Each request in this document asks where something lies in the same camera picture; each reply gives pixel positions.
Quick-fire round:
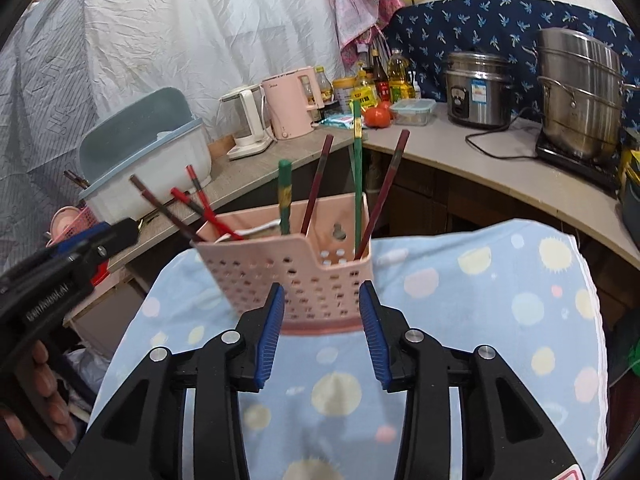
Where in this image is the large steel steamer pot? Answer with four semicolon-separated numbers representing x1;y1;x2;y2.
535;27;639;160

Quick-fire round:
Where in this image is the steel rice cooker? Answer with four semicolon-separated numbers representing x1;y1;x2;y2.
445;51;513;129

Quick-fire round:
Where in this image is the bright red chopstick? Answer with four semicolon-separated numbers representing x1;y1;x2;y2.
186;165;217;226

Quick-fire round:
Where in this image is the yellow cooking oil bottle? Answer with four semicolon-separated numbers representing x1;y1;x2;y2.
387;49;416;104

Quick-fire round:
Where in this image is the clear food container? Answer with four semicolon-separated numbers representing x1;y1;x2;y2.
390;98;436;126

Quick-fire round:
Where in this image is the white green ceramic spoon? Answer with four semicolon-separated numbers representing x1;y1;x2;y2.
235;219;280;240

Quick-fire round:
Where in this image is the person's left hand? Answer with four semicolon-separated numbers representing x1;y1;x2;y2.
30;340;76;442

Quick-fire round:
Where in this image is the dark purple chopstick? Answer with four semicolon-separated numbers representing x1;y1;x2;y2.
129;174;204;243

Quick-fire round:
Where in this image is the dark soy sauce bottle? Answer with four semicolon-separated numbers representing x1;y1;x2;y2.
371;48;390;102

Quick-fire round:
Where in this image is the white electric kettle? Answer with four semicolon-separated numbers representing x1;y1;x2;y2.
219;84;274;160

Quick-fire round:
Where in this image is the yellow seasoning packet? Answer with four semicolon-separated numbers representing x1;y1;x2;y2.
350;84;378;112

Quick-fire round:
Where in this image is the pink perforated utensil holder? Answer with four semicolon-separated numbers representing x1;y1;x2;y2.
194;193;373;336

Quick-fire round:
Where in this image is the white dish rack teal lid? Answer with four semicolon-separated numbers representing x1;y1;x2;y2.
77;87;213;224

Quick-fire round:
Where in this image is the dark teal storage box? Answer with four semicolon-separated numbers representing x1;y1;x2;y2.
617;129;640;252

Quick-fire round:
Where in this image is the pink electric kettle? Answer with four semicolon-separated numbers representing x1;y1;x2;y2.
260;66;324;141

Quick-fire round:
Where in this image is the green chopstick gold band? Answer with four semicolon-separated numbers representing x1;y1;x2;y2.
278;159;292;235

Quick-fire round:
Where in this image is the blue wet wipes pack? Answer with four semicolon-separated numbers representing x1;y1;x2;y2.
319;114;355;130

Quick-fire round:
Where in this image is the black power cable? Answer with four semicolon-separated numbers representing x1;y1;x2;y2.
464;106;547;162

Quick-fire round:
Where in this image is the maroon chopstick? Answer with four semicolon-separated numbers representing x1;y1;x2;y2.
300;134;334;235
355;129;410;260

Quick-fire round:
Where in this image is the red plastic basin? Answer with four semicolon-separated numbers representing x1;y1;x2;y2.
91;261;108;287

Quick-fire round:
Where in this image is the navy floral cloth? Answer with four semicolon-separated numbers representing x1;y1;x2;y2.
384;0;639;122

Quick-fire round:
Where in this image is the blue planet print tablecloth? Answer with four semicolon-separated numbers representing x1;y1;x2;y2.
96;220;608;479

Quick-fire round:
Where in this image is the black induction cooker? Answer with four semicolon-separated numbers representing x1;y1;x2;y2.
535;130;622;196

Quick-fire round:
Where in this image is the green chopstick in holder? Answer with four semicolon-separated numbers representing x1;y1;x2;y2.
350;99;362;256

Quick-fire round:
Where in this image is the red tomato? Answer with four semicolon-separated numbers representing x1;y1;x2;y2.
362;102;392;129

